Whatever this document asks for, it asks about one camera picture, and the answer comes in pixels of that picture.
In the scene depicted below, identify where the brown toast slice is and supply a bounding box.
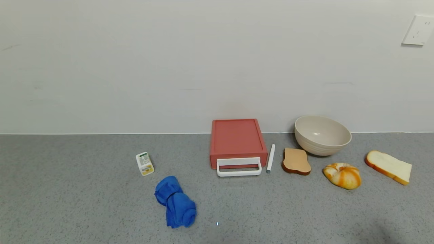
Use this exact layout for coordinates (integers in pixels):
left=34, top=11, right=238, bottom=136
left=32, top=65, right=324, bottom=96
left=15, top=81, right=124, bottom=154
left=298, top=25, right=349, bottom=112
left=282, top=147, right=312, bottom=176

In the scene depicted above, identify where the white marker pen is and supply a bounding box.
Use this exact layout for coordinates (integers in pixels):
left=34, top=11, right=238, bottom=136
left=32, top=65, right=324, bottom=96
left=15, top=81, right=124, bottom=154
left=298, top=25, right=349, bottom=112
left=266, top=144, right=276, bottom=174

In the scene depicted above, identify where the white wall socket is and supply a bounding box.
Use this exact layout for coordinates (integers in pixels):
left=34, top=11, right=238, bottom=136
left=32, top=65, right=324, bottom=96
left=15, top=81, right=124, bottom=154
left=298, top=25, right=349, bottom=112
left=402, top=15, right=434, bottom=46

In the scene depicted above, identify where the small white carton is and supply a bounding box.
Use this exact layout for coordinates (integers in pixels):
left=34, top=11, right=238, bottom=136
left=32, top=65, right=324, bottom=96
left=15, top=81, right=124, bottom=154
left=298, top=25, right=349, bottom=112
left=136, top=152, right=155, bottom=176

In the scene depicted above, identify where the beige ribbed bowl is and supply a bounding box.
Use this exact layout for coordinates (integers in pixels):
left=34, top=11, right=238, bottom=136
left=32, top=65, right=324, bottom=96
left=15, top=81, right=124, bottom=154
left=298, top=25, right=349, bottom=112
left=294, top=115, right=352, bottom=156

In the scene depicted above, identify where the blue rolled cloth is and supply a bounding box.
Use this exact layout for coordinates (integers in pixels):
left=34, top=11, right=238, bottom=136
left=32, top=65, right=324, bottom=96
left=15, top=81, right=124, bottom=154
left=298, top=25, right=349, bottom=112
left=154, top=176, right=197, bottom=228

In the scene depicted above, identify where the orange swirl bun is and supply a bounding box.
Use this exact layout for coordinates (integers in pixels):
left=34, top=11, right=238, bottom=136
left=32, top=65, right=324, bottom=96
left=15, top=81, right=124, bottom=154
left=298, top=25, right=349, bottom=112
left=323, top=163, right=362, bottom=190

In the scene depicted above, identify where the white bread slice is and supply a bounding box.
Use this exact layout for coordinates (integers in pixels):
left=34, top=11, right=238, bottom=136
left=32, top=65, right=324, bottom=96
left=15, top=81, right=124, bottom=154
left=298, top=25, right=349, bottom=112
left=365, top=150, right=413, bottom=185

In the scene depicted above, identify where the red drawer case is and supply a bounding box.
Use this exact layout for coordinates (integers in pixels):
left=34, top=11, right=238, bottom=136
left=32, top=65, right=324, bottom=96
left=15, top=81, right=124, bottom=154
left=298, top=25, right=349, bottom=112
left=210, top=119, right=268, bottom=158

